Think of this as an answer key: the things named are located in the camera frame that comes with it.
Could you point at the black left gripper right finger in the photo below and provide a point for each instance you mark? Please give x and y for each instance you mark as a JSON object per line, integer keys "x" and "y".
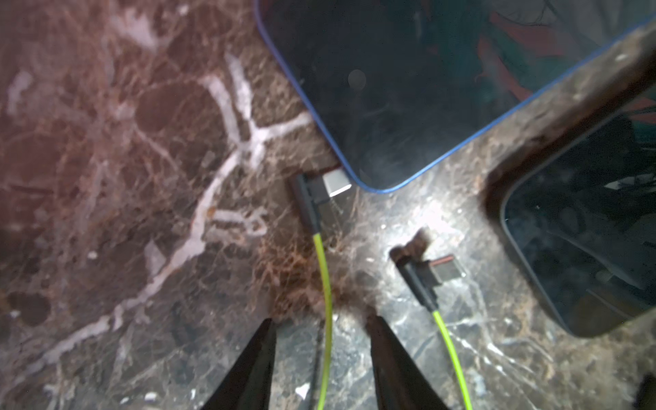
{"x": 399, "y": 384}

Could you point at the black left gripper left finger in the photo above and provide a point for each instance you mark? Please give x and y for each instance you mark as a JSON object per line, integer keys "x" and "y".
{"x": 248, "y": 383}

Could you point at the blue smartphone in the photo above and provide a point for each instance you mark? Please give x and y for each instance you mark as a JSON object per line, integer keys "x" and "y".
{"x": 398, "y": 86}

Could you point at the black smartphone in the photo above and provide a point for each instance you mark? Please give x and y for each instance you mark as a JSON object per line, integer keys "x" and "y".
{"x": 581, "y": 221}

